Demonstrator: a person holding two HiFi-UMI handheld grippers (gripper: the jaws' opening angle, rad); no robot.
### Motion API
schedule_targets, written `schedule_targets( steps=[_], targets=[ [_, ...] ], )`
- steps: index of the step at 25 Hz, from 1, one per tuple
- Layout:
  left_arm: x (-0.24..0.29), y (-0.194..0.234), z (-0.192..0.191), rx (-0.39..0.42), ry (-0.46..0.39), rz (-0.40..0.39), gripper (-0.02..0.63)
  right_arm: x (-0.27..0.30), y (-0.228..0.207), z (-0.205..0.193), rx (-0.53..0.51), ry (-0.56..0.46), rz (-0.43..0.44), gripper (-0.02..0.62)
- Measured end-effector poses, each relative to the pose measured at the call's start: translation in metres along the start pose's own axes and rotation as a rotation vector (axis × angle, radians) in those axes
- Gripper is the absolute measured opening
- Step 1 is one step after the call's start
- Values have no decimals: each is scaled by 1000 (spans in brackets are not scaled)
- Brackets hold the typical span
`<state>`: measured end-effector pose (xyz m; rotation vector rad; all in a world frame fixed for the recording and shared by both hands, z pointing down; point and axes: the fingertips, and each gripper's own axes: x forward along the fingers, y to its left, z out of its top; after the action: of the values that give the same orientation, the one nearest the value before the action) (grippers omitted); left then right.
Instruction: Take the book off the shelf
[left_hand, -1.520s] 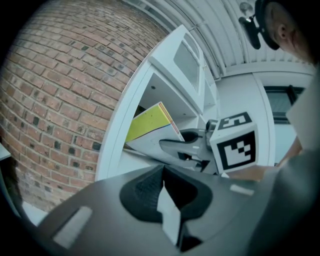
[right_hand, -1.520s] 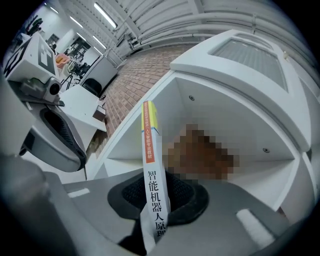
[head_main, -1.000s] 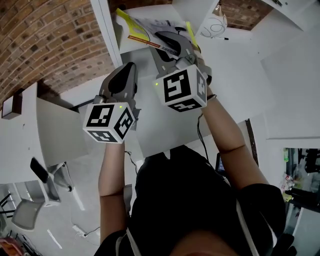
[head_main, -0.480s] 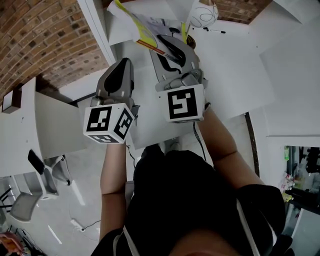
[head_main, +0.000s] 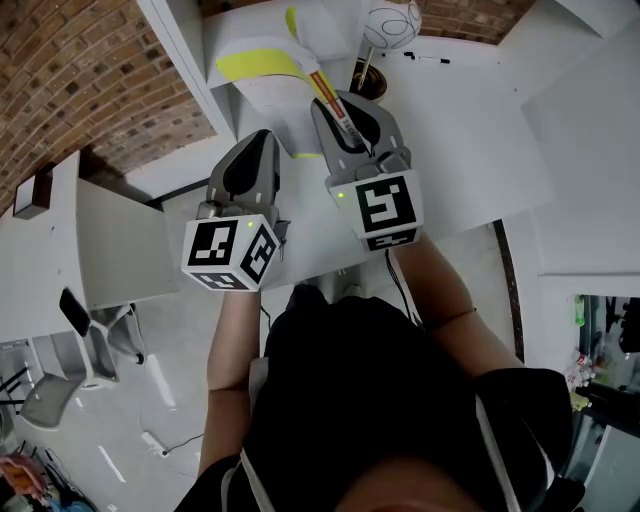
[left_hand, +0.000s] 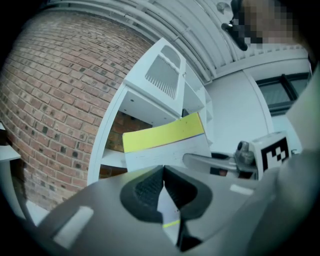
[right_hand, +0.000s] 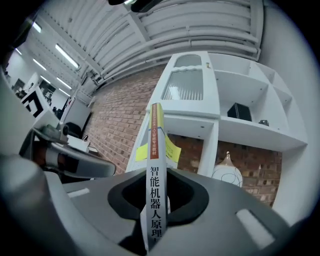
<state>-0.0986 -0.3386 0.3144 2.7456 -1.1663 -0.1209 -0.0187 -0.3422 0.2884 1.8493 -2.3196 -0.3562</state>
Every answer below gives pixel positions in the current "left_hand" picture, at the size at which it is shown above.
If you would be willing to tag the brown box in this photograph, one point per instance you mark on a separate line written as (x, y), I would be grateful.
(3, 137)

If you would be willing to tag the black head-mounted camera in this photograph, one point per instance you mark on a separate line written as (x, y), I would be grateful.
(241, 43)

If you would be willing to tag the white illustrated book yellow edge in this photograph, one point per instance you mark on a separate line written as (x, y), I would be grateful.
(162, 130)

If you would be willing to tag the white shelving unit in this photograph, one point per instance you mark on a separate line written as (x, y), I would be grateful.
(150, 102)

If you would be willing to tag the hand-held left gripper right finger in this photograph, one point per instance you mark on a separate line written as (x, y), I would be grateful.
(225, 200)

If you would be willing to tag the white side table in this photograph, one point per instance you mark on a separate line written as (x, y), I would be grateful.
(8, 153)

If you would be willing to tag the person's head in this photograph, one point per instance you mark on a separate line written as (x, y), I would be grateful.
(270, 25)

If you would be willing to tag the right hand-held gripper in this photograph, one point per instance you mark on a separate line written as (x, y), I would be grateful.
(270, 155)

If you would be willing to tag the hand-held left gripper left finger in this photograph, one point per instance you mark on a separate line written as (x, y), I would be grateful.
(100, 212)

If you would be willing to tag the dark framed window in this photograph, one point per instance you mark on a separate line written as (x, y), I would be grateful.
(275, 92)

